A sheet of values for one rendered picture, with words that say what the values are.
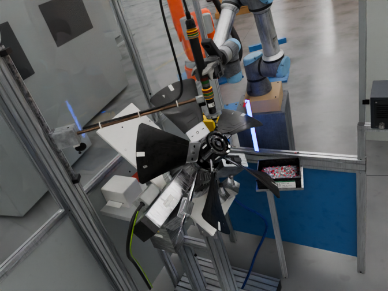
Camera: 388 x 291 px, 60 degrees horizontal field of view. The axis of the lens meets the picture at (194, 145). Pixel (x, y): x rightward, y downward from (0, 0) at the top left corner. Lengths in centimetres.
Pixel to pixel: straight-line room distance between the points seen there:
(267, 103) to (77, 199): 114
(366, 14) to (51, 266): 271
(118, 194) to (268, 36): 111
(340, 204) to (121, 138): 124
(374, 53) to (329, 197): 146
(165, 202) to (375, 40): 224
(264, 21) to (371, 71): 156
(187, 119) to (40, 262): 96
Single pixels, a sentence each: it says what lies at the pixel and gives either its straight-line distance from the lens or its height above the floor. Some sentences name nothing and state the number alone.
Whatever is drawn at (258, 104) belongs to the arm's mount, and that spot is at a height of 106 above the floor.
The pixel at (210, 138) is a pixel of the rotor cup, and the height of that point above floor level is 125.
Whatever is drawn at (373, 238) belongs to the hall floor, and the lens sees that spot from 261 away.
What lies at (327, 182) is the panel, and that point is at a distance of 196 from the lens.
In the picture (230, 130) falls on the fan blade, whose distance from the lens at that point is 155.
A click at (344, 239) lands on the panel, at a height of 25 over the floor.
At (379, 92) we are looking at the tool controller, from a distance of 159.
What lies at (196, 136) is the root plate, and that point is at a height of 124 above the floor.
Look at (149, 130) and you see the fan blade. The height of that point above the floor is 140.
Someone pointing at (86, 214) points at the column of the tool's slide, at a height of 99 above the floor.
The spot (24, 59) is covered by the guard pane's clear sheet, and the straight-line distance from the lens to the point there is 168.
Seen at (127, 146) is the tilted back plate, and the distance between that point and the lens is 154.
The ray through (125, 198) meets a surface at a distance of 180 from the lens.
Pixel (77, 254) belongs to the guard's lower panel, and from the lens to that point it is 195.
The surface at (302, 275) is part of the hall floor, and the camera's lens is 241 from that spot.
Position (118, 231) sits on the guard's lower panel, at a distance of 212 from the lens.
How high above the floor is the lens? 196
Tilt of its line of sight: 31 degrees down
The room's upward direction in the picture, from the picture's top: 17 degrees counter-clockwise
